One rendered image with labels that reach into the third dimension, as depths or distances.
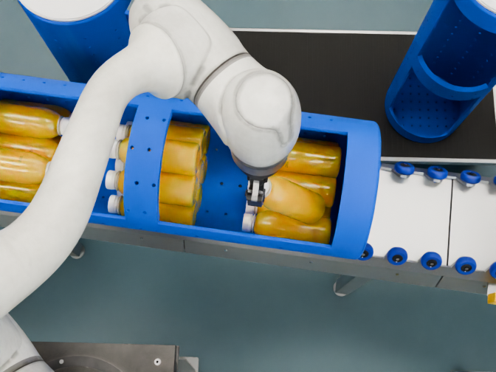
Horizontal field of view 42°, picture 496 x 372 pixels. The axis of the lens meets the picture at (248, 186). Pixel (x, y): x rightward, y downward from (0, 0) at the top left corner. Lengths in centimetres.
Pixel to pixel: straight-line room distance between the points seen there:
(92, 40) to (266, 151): 93
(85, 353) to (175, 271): 110
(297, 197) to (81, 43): 72
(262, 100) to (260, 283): 166
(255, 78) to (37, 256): 33
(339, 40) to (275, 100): 176
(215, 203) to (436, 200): 51
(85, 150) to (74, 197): 6
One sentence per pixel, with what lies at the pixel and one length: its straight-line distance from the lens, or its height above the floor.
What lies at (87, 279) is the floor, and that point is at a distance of 247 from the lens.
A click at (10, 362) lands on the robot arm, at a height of 127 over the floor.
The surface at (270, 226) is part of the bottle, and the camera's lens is 132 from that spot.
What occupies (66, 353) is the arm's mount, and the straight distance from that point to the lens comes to 136.
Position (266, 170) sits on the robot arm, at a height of 148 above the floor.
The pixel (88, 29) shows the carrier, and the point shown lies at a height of 99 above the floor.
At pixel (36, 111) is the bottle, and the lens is 142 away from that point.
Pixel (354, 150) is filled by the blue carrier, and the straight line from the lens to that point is 122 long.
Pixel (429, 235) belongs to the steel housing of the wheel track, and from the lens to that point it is 153.
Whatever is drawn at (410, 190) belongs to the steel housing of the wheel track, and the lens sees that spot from 154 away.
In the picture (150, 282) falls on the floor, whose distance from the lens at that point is 242.
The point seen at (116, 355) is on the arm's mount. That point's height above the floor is 107.
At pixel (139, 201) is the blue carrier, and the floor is 119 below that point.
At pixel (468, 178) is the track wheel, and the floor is 98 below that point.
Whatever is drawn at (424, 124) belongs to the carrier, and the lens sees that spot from 244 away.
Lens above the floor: 237
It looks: 75 degrees down
